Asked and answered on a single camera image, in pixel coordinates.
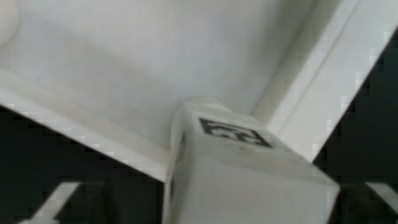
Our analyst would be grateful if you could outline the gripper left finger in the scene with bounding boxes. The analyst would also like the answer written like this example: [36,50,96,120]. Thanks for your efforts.
[16,182,162,224]

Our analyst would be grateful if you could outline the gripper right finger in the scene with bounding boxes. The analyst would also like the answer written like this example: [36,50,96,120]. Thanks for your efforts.
[334,182,398,224]

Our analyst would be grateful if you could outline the white table leg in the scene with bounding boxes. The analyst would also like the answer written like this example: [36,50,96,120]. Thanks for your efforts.
[162,97,340,224]

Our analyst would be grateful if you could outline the white square tabletop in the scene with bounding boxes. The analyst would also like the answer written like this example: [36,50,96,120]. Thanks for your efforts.
[0,0,398,179]

